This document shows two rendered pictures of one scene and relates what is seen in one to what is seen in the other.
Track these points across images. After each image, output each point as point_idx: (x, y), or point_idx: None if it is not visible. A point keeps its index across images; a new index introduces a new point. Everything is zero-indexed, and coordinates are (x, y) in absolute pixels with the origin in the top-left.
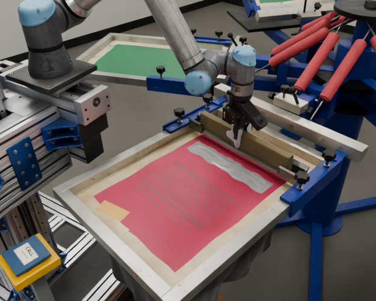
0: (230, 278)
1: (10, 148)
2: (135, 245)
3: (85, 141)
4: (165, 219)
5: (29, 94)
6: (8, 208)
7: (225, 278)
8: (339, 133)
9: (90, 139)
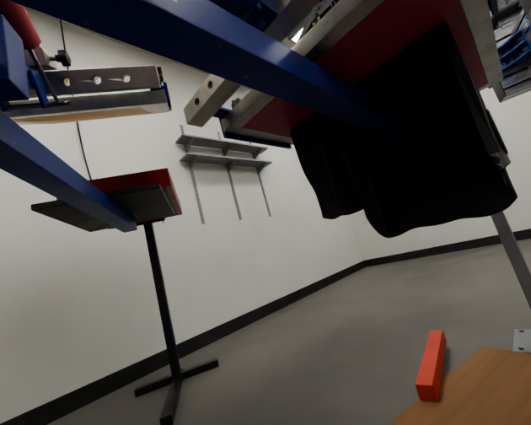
0: (356, 206)
1: (527, 18)
2: None
3: (526, 10)
4: None
5: None
6: None
7: (359, 203)
8: (202, 83)
9: (530, 6)
